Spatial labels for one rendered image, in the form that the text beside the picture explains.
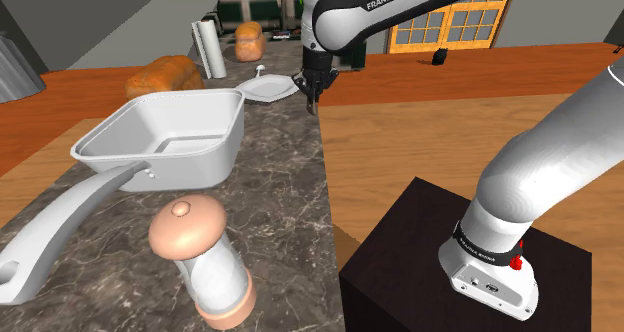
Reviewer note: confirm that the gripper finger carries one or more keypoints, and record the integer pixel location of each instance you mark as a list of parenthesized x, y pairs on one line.
[(311, 104)]

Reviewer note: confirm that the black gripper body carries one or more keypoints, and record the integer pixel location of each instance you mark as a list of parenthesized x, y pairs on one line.
[(316, 68)]

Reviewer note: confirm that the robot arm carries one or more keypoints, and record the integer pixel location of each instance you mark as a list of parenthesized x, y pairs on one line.
[(546, 150)]

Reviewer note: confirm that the white plate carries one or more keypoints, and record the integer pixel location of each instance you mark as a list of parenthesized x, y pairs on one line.
[(268, 87)]

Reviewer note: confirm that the white spoon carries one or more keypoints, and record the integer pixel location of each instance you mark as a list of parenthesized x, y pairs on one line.
[(259, 69)]

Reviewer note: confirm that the small brown bread loaf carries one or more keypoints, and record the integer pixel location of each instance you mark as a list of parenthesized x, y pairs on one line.
[(249, 41)]

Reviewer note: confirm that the green and white sofa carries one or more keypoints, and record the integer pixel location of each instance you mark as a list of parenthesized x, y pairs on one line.
[(248, 9)]

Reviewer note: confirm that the white paper towel roll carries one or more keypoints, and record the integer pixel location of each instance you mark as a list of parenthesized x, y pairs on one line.
[(212, 50)]

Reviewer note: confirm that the small black object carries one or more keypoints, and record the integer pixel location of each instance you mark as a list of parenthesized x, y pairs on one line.
[(440, 56)]

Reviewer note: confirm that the orange framed window door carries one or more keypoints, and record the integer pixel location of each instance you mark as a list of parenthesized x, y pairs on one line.
[(448, 24)]

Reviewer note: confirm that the large brown bread loaf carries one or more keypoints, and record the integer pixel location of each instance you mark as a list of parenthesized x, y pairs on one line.
[(163, 75)]

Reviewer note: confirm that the white square pan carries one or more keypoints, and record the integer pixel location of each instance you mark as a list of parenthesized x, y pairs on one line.
[(161, 136)]

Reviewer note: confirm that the pink-capped glass pepper mill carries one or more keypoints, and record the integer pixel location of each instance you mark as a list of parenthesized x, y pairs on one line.
[(204, 260)]

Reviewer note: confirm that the dark robot stand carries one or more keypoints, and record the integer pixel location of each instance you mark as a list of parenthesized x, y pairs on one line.
[(414, 272)]

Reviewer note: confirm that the grey curtain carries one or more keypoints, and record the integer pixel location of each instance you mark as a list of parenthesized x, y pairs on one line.
[(14, 72)]

